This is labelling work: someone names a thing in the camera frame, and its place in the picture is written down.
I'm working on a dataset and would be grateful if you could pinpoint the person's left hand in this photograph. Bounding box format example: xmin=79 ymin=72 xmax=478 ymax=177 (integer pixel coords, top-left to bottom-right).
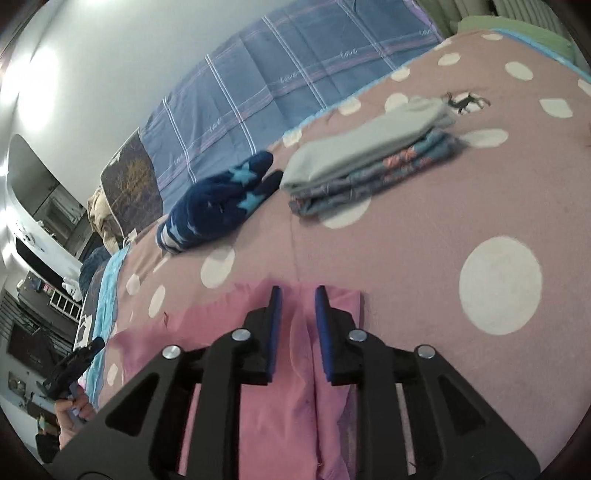
xmin=54 ymin=385 xmax=97 ymax=455

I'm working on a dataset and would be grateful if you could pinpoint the grey wall cabinet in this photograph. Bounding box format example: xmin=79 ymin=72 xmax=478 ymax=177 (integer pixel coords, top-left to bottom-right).
xmin=28 ymin=182 xmax=90 ymax=245

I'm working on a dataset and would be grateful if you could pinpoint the beige pleated curtain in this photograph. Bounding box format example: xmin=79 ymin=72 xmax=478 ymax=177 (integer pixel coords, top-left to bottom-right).
xmin=416 ymin=0 xmax=568 ymax=28

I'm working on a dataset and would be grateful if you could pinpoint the green bed cover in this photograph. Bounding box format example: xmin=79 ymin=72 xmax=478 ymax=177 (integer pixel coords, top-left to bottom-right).
xmin=457 ymin=15 xmax=575 ymax=61

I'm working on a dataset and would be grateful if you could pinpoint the dark tree-print pillow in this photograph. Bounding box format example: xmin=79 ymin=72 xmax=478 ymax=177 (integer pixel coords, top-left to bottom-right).
xmin=100 ymin=128 xmax=164 ymax=241

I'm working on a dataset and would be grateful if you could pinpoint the dark deer-print blanket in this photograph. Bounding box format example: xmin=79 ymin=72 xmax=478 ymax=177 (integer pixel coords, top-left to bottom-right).
xmin=74 ymin=272 xmax=100 ymax=352

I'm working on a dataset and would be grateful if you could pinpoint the pink long-sleeved shirt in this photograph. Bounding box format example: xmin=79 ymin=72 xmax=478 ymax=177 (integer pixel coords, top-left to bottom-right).
xmin=111 ymin=281 xmax=416 ymax=480

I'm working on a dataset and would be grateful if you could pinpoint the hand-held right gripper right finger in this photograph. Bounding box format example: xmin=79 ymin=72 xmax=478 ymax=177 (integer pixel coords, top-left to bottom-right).
xmin=315 ymin=285 xmax=541 ymax=480

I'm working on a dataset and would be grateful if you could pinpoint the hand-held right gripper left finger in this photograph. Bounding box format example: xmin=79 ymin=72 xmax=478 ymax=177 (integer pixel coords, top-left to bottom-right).
xmin=51 ymin=285 xmax=282 ymax=480

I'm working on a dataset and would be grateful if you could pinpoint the folded floral garment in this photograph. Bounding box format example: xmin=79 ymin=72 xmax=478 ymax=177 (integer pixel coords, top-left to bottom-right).
xmin=288 ymin=127 xmax=467 ymax=217

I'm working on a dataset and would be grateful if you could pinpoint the heap of beige clothes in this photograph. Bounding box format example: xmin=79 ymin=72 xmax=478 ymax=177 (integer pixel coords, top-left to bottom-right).
xmin=88 ymin=187 xmax=127 ymax=252

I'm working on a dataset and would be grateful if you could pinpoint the navy star-print fleece blanket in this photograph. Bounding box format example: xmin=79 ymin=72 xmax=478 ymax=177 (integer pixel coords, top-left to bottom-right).
xmin=156 ymin=151 xmax=284 ymax=254

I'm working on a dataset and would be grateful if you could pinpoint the blue plaid quilt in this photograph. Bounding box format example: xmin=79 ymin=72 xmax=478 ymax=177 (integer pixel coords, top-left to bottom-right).
xmin=139 ymin=0 xmax=455 ymax=201

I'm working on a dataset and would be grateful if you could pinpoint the pink polka-dot bed sheet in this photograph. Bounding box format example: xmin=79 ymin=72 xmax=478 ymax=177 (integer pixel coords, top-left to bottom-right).
xmin=78 ymin=32 xmax=591 ymax=472

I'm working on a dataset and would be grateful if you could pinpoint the dark blue knitted blanket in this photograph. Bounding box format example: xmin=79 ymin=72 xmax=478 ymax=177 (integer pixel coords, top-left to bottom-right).
xmin=78 ymin=247 xmax=114 ymax=301

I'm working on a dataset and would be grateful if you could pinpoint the teal quilted blanket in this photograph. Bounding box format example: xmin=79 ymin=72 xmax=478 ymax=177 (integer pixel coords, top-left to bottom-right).
xmin=85 ymin=244 xmax=132 ymax=407

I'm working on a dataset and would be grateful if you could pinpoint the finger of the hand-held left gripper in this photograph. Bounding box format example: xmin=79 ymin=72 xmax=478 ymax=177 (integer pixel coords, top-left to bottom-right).
xmin=69 ymin=337 xmax=106 ymax=370

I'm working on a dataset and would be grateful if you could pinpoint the folded grey garment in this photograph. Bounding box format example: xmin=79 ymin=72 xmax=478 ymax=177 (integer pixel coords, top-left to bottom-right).
xmin=281 ymin=98 xmax=455 ymax=195

